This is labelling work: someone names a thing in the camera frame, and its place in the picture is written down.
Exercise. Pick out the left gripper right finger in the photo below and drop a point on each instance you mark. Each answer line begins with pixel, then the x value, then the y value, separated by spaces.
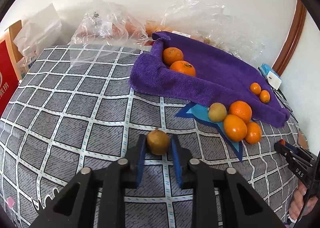
pixel 219 193

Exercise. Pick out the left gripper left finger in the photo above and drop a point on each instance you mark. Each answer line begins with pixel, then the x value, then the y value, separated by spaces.
pixel 96 195

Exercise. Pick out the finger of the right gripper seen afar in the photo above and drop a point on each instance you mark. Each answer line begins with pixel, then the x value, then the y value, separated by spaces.
pixel 285 149

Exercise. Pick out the green brown round fruit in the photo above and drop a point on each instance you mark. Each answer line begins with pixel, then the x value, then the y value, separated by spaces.
pixel 158 142

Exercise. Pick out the large orange citrus fruit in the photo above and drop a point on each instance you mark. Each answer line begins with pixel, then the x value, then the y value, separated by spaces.
pixel 235 128

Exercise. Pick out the person right hand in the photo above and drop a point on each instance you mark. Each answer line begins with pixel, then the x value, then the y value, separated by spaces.
pixel 297 202

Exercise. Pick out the yellow orange citrus fruit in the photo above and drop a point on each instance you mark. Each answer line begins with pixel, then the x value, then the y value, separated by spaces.
pixel 254 133

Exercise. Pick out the orange kumquat right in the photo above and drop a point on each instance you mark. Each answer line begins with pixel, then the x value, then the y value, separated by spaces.
pixel 264 96

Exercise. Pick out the orange kumquat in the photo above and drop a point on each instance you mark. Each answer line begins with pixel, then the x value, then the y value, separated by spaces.
pixel 255 88
pixel 264 96

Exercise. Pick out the orange mandarin top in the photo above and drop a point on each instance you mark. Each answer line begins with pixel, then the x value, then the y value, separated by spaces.
pixel 242 110

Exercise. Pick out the orange mandarin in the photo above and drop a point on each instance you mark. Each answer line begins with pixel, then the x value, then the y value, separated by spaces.
pixel 183 67
pixel 242 110
pixel 171 55

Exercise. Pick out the small green brown fruit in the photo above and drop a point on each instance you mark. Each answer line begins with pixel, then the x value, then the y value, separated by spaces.
pixel 217 112

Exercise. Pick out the orange kumquat middle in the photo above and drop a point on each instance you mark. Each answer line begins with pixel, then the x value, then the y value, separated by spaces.
pixel 255 88

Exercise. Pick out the white blue charger box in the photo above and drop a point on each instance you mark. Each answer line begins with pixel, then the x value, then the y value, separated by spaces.
pixel 271 76

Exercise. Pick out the grey checked blanket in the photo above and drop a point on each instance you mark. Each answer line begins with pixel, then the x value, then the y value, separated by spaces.
pixel 75 108

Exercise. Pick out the orange mandarin front left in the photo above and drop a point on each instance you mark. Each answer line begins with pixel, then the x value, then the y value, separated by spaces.
pixel 183 67

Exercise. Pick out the purple towel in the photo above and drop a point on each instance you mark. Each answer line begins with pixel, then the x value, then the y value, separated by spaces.
pixel 220 77

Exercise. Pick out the orange mandarin far left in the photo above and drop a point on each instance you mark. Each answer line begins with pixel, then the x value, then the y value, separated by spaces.
pixel 171 55

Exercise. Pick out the red paper bag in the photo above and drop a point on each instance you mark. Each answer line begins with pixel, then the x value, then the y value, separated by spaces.
pixel 9 80

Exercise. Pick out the clear plastic bag right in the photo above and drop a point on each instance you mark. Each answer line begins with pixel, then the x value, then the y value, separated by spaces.
pixel 215 25

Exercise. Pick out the clear plastic bag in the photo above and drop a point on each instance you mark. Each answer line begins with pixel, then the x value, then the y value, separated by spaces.
pixel 109 25
pixel 215 25

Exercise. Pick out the clear plastic bag left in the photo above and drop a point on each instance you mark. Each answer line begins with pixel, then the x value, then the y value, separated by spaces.
pixel 109 25

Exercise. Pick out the white plastic bag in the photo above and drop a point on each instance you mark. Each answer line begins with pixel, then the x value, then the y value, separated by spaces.
pixel 41 31

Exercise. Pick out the wooden door frame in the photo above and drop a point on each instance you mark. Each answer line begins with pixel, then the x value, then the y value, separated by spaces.
pixel 292 39

